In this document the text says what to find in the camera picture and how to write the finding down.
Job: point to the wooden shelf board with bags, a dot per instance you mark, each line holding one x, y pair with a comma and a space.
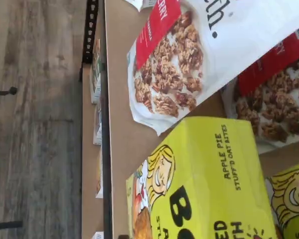
119, 99

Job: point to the cranberry pecan granola bag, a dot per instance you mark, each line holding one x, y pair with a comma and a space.
189, 62
276, 99

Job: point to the blue white granola box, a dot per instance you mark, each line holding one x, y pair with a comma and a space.
97, 129

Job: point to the black metal rack frame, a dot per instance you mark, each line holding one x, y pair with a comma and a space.
89, 30

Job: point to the green white granola box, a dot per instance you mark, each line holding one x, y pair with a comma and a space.
96, 84

